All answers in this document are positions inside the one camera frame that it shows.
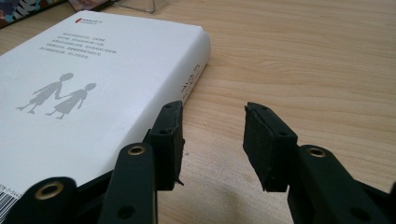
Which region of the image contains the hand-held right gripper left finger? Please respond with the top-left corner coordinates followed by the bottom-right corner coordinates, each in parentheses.
top-left (146, 100), bottom-right (185, 191)

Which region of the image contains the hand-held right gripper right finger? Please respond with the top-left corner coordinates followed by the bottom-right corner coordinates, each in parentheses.
top-left (242, 101), bottom-right (300, 193)

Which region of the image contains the thick white book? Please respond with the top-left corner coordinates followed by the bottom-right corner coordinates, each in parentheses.
top-left (0, 9), bottom-right (212, 216)

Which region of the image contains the clear acrylic book rack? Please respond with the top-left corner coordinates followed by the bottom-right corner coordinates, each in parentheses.
top-left (113, 0), bottom-right (157, 14)

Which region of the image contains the colourful hardcover picture book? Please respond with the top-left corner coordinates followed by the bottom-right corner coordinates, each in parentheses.
top-left (0, 0), bottom-right (68, 30)

